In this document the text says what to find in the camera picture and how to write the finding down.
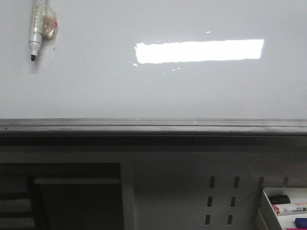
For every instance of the white slotted pegboard panel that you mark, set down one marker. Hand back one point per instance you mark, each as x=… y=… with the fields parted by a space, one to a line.
x=162 y=187

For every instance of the grey aluminium whiteboard tray rail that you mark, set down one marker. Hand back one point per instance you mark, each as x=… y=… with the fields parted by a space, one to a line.
x=147 y=127

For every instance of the red capped white marker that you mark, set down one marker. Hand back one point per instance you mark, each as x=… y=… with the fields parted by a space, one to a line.
x=290 y=209

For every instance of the white whiteboard marker with tape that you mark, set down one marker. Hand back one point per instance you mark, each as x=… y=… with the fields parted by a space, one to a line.
x=44 y=26

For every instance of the white shelf board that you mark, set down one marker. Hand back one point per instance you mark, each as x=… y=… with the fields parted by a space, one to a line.
x=78 y=180

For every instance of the black marker in bin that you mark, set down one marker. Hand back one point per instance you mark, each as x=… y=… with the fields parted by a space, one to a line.
x=279 y=199

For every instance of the white plastic marker bin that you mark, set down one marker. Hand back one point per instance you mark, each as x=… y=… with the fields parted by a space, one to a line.
x=268 y=220

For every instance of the large white whiteboard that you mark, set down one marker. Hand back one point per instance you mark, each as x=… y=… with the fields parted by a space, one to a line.
x=222 y=59

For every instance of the blue capped marker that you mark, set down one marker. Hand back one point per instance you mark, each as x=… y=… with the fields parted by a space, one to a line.
x=301 y=223

